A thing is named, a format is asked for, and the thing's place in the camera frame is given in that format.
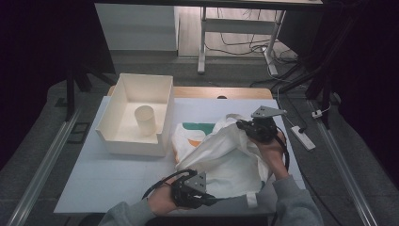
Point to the black curtain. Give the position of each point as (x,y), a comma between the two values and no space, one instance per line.
(37,47)
(370,78)

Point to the person's left hand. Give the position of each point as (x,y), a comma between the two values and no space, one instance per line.
(161,199)

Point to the aluminium rail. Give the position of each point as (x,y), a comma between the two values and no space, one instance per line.
(345,169)
(40,166)

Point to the person's right hand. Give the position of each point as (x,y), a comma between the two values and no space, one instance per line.
(274,153)

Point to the white power strip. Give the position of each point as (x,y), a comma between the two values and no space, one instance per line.
(303,137)

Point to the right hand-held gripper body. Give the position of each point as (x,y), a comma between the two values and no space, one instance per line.
(263,130)

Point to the white tote bag coloured shapes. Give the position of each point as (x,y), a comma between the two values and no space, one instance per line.
(226,160)

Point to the white cabinet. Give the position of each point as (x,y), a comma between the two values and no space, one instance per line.
(138,28)

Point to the white storage box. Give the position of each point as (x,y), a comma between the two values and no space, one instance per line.
(125,94)

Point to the white table cover board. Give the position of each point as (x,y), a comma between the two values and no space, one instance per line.
(109,179)

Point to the black metal stand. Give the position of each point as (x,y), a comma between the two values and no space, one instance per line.
(70,91)
(323,78)

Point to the black floor plate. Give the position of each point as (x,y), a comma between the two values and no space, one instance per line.
(80,132)

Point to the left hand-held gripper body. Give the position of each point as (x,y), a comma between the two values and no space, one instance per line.
(188,194)

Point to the white desk frame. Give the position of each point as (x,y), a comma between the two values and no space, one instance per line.
(238,25)

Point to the small white plug adapter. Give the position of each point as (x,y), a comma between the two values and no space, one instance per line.
(317,114)

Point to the white cup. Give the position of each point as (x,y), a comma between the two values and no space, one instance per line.
(146,121)

